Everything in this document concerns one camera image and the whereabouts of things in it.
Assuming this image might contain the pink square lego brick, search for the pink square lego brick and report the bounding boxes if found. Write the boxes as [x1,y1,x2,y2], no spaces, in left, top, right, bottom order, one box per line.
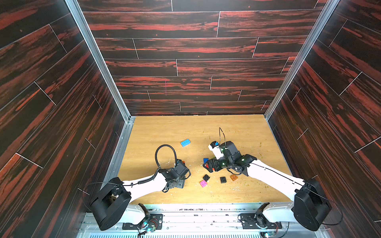
[199,180,207,187]

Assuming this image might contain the light blue long lego brick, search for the light blue long lego brick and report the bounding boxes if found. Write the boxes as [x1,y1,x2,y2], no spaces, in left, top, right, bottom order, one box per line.
[181,139,191,147]

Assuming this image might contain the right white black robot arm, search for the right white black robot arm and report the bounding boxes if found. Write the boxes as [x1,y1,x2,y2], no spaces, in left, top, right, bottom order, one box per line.
[203,141,332,231]

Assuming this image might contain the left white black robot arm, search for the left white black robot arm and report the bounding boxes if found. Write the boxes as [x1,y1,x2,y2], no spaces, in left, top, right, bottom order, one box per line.
[88,159,191,231]

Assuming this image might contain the orange square lego brick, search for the orange square lego brick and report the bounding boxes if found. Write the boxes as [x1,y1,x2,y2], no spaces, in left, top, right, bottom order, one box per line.
[230,175,238,181]

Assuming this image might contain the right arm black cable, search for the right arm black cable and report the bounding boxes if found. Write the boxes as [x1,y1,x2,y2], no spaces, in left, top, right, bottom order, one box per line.
[218,127,343,227]

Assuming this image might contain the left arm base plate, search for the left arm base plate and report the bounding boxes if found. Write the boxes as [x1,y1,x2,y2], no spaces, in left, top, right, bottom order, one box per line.
[122,214,163,232]

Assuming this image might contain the aluminium front rail frame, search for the aluminium front rail frame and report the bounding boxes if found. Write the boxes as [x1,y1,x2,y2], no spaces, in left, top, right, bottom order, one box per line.
[77,203,331,238]

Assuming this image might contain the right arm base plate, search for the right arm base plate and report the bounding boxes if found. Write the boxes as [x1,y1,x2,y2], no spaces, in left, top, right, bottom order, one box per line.
[237,213,282,230]

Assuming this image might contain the right aluminium corner post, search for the right aluminium corner post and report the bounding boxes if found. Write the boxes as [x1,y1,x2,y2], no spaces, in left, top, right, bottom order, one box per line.
[265,0,340,122]

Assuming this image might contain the aluminium corner post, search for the aluminium corner post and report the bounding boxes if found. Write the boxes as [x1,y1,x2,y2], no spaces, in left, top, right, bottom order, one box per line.
[65,0,135,123]
[265,0,340,122]

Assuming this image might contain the left aluminium corner post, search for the left aluminium corner post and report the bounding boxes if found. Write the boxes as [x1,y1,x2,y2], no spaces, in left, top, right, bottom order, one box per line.
[65,0,135,123]

